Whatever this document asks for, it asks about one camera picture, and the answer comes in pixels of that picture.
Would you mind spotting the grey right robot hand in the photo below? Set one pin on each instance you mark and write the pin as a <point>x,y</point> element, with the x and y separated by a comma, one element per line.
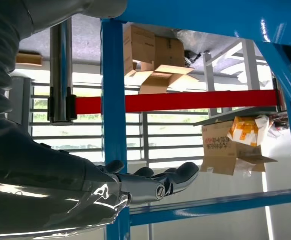
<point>47,185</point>

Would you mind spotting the printed cardboard box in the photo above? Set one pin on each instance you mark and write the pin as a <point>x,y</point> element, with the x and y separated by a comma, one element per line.
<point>217,149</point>

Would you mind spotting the clear plastic film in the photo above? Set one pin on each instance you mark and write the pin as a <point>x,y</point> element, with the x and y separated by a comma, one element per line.
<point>203,43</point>

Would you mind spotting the blue metal shelf rack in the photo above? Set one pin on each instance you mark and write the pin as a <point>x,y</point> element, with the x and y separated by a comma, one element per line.
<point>114,99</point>

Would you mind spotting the open flapped cardboard box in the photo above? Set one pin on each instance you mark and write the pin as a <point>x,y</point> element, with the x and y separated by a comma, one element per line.
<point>157,81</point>

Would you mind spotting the chrome stanchion post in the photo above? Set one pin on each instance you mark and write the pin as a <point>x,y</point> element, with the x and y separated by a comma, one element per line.
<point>60,73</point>

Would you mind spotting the closed brown cardboard box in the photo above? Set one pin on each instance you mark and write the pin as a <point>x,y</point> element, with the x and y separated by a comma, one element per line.
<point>138,46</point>

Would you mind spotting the flat cardboard piece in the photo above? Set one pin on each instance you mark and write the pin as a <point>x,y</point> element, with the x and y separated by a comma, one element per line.
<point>29,59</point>

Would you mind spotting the grey window railing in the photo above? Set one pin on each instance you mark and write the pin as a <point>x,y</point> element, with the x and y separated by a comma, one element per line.
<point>173,136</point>

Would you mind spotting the white frame table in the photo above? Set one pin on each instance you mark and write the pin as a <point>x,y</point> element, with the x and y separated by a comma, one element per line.
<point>249,66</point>

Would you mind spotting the red barrier belt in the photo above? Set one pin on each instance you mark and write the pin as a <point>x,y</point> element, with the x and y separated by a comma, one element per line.
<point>198,100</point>

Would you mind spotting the black stanchion post head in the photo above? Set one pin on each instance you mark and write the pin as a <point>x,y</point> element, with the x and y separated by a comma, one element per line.
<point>280,97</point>

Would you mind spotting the grey pillar panel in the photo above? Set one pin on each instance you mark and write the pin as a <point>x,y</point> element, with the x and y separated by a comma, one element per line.
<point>20,102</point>

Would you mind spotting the yellow and white package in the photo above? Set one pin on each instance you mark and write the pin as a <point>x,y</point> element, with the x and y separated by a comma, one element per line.
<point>245,130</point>

